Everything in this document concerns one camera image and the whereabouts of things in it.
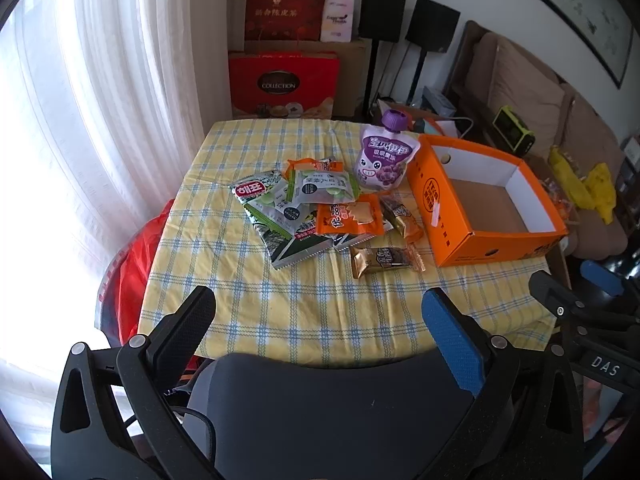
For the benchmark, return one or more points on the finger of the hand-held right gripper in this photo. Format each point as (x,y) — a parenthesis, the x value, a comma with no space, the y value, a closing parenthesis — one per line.
(549,290)
(602,276)

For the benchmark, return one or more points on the brown sofa cushion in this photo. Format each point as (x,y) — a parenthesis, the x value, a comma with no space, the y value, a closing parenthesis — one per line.
(525,90)
(595,135)

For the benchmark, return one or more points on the pink white package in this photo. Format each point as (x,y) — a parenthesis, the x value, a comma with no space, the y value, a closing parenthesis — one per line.
(339,19)

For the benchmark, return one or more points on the yellow plastic bag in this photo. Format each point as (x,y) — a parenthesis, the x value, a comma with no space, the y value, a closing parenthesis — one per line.
(567,177)
(602,192)

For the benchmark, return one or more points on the red plastic bag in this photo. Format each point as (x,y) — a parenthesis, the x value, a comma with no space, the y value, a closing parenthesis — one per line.
(145,270)

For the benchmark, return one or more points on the orange cracker snack packet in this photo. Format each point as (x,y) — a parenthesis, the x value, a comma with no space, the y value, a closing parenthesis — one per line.
(350,217)

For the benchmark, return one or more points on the white sheer curtain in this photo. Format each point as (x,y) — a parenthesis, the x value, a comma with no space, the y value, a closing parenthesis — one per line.
(100,110)

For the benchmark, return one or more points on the black speaker stand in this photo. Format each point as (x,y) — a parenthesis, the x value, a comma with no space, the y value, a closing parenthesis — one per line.
(374,75)
(419,77)

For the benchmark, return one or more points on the white grey small box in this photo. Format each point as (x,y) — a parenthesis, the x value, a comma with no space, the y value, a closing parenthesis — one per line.
(440,100)

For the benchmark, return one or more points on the brown candy packet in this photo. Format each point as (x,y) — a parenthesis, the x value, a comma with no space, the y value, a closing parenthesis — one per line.
(380,260)
(402,217)

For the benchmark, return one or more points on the clear green pea snack packet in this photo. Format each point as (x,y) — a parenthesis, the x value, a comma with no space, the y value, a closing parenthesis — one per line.
(277,210)
(322,187)

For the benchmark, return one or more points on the yellow-green black device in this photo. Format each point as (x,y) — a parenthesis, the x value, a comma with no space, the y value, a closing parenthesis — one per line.
(514,127)

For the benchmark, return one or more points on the framed ink painting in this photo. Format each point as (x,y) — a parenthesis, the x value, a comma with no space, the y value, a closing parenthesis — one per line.
(575,5)

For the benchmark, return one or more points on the yellow plaid tablecloth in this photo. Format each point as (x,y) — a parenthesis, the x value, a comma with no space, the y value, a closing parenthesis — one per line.
(280,310)

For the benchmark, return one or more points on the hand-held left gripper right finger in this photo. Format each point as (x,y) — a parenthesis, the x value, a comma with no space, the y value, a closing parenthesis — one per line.
(452,342)

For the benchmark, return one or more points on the brown sofa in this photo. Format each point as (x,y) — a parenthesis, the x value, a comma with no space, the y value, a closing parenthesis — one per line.
(600,160)

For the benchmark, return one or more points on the dark red gift bag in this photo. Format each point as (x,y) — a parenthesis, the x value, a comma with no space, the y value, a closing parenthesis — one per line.
(286,10)

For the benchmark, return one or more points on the orange cardboard box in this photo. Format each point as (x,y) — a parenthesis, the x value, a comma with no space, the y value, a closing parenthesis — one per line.
(440,210)

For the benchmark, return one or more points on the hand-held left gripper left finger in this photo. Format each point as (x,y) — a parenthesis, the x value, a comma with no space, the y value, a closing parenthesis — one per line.
(184,322)

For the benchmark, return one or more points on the red gift box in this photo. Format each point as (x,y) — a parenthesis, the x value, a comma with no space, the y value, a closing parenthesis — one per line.
(285,85)

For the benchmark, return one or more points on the purple drink pouch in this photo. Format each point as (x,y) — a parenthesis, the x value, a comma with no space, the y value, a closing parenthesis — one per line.
(382,162)

